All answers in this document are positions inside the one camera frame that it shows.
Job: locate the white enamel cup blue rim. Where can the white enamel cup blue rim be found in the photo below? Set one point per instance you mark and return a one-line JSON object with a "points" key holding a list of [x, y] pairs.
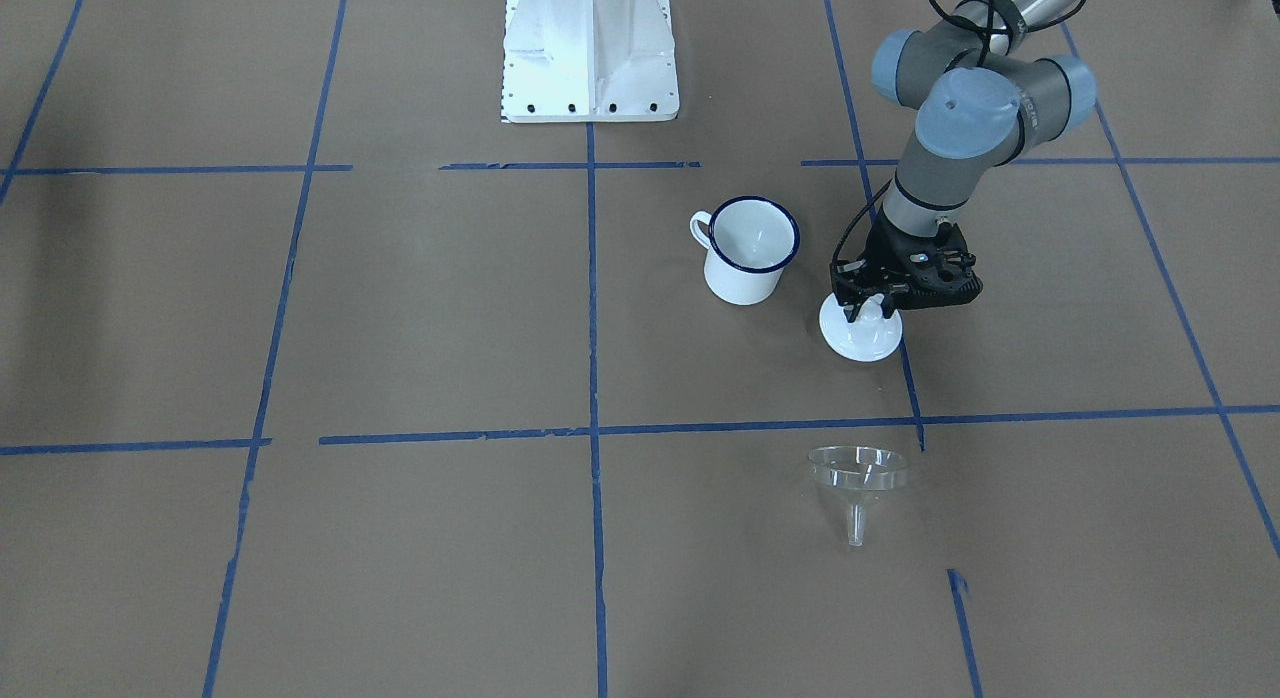
{"points": [[748, 242]]}

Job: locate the white ceramic lid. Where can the white ceramic lid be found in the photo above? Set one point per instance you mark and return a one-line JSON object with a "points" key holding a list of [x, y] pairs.
{"points": [[869, 337]]}

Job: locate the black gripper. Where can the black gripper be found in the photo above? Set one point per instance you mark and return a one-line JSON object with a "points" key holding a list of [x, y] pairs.
{"points": [[883, 252]]}

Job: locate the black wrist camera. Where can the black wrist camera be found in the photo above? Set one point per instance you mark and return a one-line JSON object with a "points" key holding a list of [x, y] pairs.
{"points": [[941, 271]]}

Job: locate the clear glass funnel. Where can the clear glass funnel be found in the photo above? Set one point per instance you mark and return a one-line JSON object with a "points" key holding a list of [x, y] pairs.
{"points": [[858, 474]]}

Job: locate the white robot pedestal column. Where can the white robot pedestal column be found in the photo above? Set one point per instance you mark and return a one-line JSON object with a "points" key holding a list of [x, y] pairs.
{"points": [[572, 61]]}

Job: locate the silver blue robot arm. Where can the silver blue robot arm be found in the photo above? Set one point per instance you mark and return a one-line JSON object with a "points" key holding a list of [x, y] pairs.
{"points": [[976, 108]]}

